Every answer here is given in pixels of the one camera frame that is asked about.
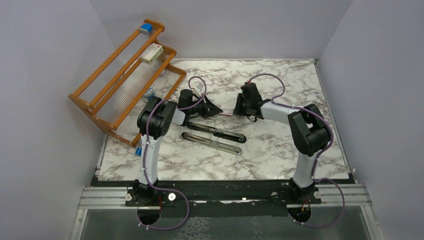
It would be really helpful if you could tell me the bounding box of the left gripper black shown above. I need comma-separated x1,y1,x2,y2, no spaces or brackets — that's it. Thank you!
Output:
187,93,222,118

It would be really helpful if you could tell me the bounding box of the black stapler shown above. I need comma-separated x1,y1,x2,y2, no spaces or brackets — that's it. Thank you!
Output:
186,121,247,144

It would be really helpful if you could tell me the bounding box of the red white staple box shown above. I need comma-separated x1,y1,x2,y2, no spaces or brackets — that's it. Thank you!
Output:
219,108,234,117

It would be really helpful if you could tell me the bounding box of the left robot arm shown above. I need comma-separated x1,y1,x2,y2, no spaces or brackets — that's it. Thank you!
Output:
132,89,223,206

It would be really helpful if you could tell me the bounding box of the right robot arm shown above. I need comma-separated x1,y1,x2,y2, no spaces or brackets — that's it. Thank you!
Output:
234,82,334,204

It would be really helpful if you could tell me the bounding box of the blue white jar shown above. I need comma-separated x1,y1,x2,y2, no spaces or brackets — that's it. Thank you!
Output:
142,87,156,102

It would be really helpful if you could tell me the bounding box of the white red box on shelf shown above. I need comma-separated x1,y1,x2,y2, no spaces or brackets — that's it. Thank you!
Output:
139,43,164,65

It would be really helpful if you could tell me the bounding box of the orange wooden shelf rack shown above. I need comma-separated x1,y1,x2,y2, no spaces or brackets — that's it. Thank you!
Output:
68,18,187,147

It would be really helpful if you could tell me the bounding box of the blue grey eraser block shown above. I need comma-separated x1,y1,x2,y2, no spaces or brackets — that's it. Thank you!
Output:
138,23,153,36

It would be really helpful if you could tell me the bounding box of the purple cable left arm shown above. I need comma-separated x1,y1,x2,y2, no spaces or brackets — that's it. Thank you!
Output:
136,76,208,232

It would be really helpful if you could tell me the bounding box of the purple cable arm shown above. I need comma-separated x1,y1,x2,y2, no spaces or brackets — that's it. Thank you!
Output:
136,76,208,232
245,72,346,229

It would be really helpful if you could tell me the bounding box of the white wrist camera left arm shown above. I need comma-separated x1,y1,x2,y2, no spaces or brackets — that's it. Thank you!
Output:
194,83,205,95

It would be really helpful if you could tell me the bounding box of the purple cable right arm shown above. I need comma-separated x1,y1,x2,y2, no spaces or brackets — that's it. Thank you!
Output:
245,72,346,229

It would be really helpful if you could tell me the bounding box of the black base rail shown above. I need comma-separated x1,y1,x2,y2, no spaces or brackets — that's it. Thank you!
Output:
78,180,373,218

